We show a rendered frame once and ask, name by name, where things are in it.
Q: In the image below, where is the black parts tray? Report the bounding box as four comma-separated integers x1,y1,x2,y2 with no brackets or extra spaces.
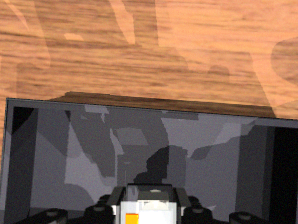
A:
0,98,298,224

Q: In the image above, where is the plug-in relay with orange button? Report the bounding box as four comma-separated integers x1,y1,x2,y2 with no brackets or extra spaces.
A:
121,183,177,224

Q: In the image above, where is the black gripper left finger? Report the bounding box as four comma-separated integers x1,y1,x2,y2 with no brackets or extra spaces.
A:
13,187,126,224

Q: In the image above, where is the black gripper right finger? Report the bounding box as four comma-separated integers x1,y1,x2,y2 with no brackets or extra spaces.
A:
173,188,273,224

